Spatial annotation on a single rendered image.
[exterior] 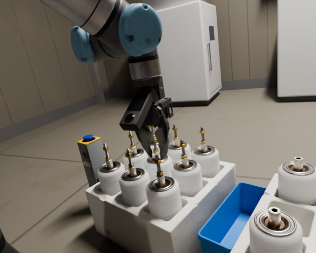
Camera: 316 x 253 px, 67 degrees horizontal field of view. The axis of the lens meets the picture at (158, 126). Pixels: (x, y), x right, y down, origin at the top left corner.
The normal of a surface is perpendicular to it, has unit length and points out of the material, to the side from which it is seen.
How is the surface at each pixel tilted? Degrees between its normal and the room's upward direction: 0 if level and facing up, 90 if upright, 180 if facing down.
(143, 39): 90
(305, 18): 90
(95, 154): 90
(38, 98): 90
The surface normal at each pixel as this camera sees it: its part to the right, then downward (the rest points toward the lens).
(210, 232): 0.75, 0.05
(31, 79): 0.89, 0.00
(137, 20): 0.58, 0.16
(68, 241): -0.15, -0.94
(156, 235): -0.65, 0.33
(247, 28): -0.43, 0.34
